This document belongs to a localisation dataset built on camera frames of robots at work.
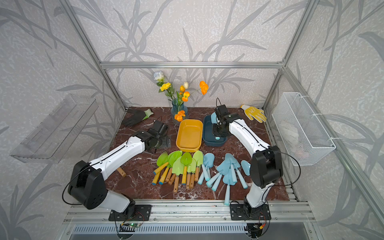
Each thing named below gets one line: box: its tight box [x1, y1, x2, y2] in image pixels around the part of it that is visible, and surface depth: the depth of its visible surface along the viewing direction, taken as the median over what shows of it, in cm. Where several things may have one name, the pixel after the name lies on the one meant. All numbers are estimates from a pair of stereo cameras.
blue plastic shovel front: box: [222, 171, 237, 206], surface depth 84 cm
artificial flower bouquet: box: [153, 71, 209, 122], surface depth 95 cm
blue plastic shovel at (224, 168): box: [212, 160, 232, 192], surface depth 88 cm
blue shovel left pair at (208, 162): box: [201, 152, 214, 181], surface depth 91 cm
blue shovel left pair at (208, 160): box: [197, 153, 215, 185], surface depth 91 cm
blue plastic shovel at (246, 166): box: [241, 160, 251, 176], surface depth 89 cm
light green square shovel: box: [172, 156, 185, 193], surface depth 88 cm
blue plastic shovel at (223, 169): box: [206, 160, 232, 188], surface depth 88 cm
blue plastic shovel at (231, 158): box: [224, 153, 248, 189], surface depth 90 cm
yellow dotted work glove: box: [240, 104, 267, 123], surface depth 122 cm
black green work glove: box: [121, 108, 154, 127], surface depth 118 cm
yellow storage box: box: [175, 119, 204, 152], surface depth 107 cm
